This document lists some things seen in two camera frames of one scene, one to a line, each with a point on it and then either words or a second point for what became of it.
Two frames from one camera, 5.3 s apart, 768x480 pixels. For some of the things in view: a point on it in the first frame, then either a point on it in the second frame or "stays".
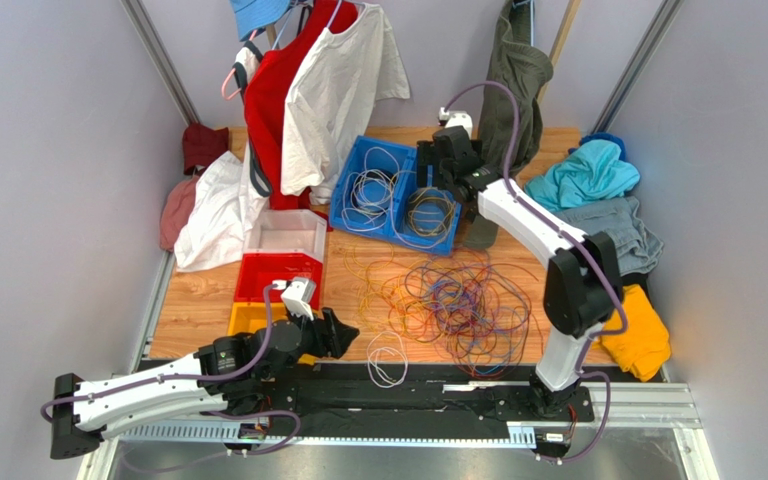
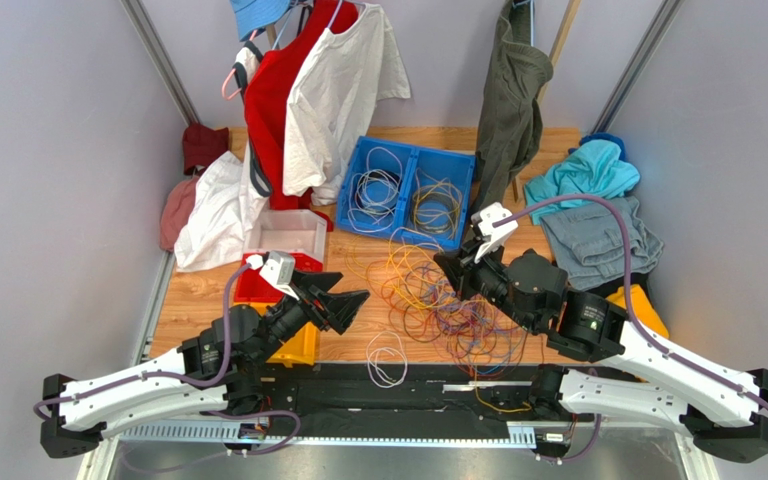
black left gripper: (332, 338) to (341, 308)
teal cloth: (592, 174) stays
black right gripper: (433, 163) to (473, 275)
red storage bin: (275, 270) stays
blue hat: (252, 15) stays
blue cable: (470, 303) stays
